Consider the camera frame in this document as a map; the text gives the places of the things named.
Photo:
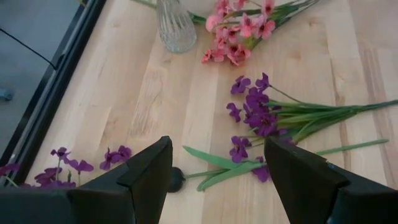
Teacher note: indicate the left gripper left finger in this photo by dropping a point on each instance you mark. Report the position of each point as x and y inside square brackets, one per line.
[140, 186]

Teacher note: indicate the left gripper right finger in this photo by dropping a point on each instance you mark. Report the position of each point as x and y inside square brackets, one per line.
[311, 193]

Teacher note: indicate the dark purple artificial tulip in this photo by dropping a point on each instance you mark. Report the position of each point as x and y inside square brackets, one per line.
[176, 180]

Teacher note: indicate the purple artificial flower bunch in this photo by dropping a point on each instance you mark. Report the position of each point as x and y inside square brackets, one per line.
[258, 118]
[81, 166]

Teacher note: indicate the pink artificial flower bunch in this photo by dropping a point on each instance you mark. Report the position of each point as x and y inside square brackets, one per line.
[236, 53]

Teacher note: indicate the clear ribbed glass vase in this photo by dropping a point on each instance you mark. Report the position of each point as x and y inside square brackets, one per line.
[177, 31]

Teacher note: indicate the black metal table frame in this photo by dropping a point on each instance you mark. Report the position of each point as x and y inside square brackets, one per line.
[51, 87]

